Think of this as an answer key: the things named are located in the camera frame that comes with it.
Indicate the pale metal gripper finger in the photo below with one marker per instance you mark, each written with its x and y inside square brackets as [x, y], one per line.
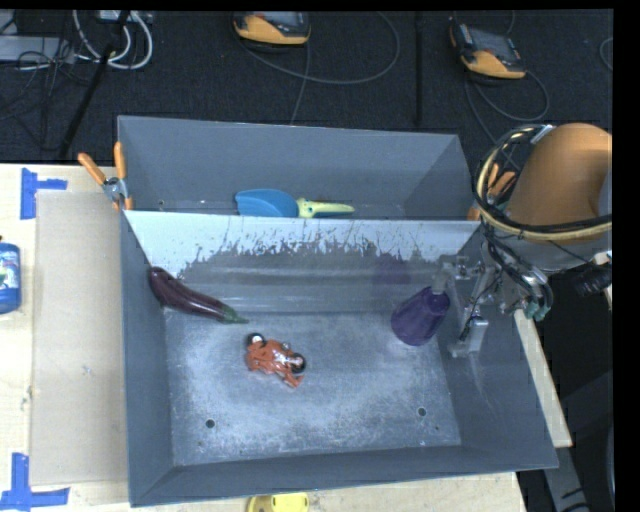
[472, 337]
[442, 278]

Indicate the purple cup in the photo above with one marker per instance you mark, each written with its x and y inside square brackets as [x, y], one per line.
[419, 317]

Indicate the grey metal bin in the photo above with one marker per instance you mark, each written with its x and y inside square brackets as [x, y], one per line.
[350, 390]

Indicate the orange toy motorcycle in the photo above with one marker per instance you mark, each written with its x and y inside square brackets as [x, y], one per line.
[274, 359]

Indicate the blue and yellow toy scoop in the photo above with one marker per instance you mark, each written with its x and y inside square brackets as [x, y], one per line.
[265, 203]

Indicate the purple toy eggplant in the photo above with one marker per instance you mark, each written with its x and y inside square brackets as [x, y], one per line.
[190, 300]

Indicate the pale wood board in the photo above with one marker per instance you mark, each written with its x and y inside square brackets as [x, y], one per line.
[75, 340]

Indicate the blue printed can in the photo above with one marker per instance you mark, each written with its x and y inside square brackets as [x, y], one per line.
[9, 280]

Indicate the black cylinder on white bracket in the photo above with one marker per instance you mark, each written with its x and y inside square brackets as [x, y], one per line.
[592, 281]

